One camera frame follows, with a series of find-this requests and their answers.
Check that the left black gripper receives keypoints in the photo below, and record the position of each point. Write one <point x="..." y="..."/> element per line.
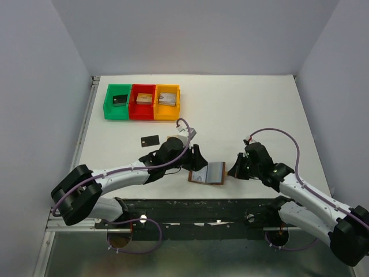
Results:
<point x="196" y="161"/>

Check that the gold card stack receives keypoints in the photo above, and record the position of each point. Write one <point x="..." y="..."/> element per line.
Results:
<point x="144" y="98"/>

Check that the green plastic bin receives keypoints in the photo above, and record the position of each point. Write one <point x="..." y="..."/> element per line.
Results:
<point x="116" y="113"/>

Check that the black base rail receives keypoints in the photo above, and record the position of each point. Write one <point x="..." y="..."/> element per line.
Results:
<point x="211" y="219"/>

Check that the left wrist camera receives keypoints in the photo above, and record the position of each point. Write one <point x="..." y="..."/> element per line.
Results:
<point x="185" y="135"/>

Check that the orange plastic bin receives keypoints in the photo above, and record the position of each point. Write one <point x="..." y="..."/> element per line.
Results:
<point x="162" y="112"/>

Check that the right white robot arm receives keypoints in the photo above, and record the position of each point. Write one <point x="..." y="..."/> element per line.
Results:
<point x="342" y="228"/>

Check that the silver card stack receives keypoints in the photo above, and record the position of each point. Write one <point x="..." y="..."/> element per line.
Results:
<point x="167" y="99"/>

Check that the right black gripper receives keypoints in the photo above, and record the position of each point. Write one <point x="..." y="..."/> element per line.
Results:
<point x="236" y="171"/>

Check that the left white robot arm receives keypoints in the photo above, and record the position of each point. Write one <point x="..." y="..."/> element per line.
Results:
<point x="80" y="194"/>

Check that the brown leather card holder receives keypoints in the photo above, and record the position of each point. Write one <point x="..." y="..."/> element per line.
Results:
<point x="212" y="174"/>

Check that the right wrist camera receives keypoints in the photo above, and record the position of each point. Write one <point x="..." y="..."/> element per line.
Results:
<point x="248" y="140"/>

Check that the red plastic bin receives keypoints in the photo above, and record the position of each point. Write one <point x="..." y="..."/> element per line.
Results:
<point x="137" y="111"/>

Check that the black credit card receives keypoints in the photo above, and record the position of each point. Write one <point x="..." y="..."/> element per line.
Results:
<point x="150" y="141"/>

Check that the black card stack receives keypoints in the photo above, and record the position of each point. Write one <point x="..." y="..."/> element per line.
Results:
<point x="119" y="100"/>

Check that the gold credit card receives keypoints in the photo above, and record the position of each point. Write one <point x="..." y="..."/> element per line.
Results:
<point x="173" y="136"/>

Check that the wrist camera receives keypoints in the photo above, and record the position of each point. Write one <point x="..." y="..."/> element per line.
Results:
<point x="248" y="140"/>
<point x="185" y="135"/>

